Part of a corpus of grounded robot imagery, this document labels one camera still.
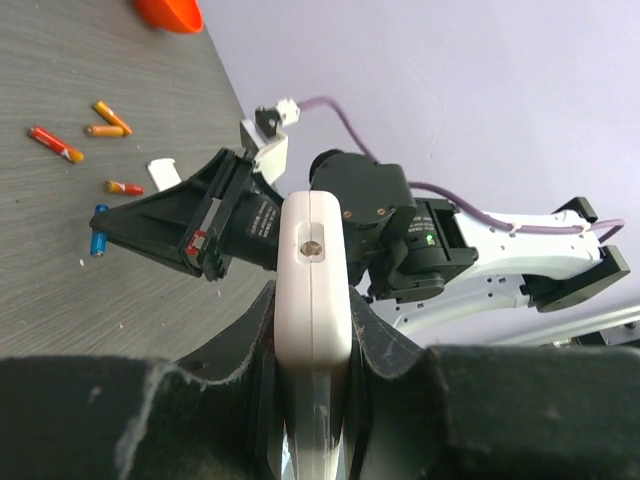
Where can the red battery middle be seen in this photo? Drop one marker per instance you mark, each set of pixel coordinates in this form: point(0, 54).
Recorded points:
point(55, 144)

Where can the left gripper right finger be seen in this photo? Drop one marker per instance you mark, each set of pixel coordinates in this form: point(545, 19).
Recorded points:
point(487, 412)

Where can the white remote control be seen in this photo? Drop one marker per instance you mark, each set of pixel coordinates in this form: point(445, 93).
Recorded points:
point(312, 330)

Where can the orange bowl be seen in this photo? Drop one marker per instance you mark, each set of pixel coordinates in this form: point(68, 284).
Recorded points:
point(175, 16)

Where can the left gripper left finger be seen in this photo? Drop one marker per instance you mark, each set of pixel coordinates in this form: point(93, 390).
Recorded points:
point(214, 414)

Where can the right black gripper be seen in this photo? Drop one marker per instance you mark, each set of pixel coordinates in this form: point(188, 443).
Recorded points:
point(183, 228)

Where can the white battery cover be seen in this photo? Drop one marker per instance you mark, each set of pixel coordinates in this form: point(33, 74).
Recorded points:
point(163, 173)

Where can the blue battery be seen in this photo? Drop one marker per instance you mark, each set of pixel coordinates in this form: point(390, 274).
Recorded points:
point(99, 239)

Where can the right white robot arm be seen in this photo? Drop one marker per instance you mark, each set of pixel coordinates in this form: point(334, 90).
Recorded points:
point(429, 256)

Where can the red orange battery near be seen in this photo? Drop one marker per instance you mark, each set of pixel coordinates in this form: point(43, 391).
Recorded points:
point(120, 188)

